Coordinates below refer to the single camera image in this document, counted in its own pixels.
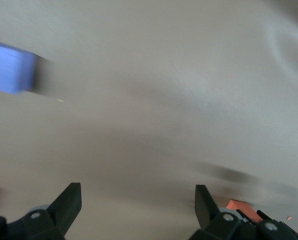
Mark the purple foam block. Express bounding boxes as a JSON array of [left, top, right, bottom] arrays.
[[0, 39, 38, 95]]

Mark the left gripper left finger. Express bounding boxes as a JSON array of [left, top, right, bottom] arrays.
[[8, 182, 83, 240]]

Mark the orange foam block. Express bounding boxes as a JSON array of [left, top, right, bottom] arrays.
[[226, 199, 265, 223]]

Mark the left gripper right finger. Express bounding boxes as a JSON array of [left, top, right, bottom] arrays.
[[188, 184, 257, 240]]

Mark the brown table cover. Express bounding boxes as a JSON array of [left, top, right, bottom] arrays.
[[0, 0, 298, 240]]

